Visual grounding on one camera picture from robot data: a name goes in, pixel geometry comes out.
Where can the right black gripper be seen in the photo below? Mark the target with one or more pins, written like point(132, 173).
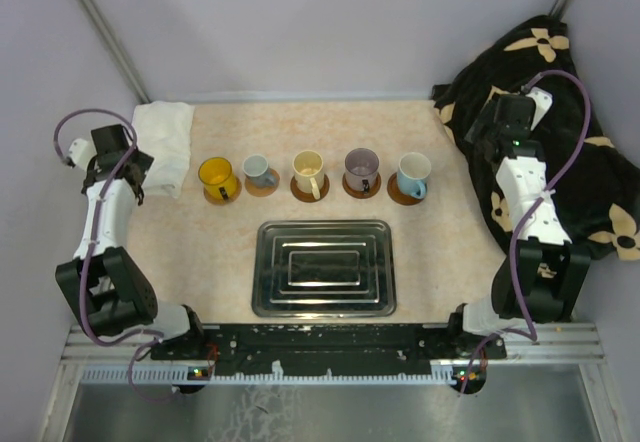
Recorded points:
point(486, 119)

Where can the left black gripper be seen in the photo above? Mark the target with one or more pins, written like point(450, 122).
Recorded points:
point(143, 162)

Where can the white and blue cup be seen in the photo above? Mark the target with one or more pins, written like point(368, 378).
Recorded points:
point(413, 171)

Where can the yellow cup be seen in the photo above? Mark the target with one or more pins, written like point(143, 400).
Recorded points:
point(217, 176)

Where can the woven coaster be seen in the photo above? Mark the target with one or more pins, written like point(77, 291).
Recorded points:
point(223, 202)
point(265, 191)

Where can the wooden coaster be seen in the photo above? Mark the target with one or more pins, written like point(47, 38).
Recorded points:
point(361, 194)
point(308, 197)
point(397, 197)

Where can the small clear grey cup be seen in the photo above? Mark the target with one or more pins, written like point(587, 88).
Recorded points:
point(257, 170)

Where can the purple glass mug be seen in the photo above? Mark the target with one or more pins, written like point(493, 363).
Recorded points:
point(361, 170)

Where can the cream mug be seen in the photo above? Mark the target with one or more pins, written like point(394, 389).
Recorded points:
point(309, 175)

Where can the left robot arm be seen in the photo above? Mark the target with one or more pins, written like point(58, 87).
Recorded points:
point(111, 298)

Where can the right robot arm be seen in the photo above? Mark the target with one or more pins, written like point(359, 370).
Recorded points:
point(544, 270)

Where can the white folded cloth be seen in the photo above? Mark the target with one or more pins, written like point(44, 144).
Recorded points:
point(164, 133)

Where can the steel tray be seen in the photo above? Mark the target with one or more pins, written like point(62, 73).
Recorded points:
point(324, 269)

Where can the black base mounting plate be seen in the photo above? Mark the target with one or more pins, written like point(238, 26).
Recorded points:
point(318, 349)

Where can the aluminium rail frame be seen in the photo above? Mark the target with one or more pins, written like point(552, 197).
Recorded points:
point(390, 382)

